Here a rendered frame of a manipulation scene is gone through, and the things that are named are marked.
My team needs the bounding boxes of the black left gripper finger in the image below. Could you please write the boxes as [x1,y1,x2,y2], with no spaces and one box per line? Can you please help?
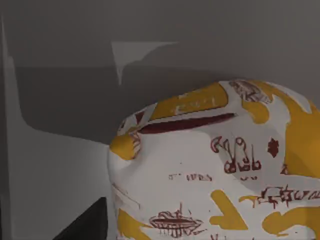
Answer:
[51,196,109,240]

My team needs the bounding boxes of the white and yellow printed bag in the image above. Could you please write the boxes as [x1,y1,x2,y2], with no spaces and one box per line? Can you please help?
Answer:
[107,79,320,240]

